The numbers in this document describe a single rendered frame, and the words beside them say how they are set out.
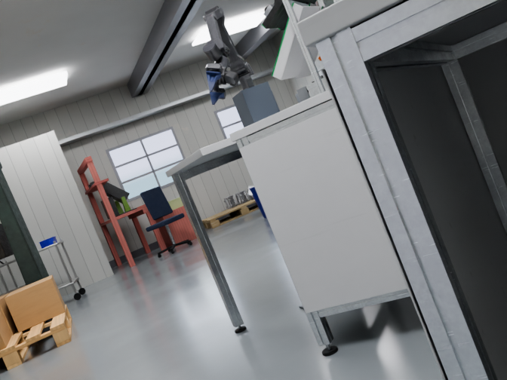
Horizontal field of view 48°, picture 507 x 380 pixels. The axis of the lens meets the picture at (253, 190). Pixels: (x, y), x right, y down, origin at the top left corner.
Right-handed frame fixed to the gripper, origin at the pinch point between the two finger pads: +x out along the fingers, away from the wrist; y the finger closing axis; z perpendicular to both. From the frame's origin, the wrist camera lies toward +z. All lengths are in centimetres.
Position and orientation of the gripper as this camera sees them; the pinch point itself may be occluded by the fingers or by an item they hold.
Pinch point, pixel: (213, 90)
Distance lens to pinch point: 230.6
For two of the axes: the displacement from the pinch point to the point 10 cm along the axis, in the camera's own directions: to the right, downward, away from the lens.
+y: 0.5, 5.1, 8.6
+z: 9.8, 1.2, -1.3
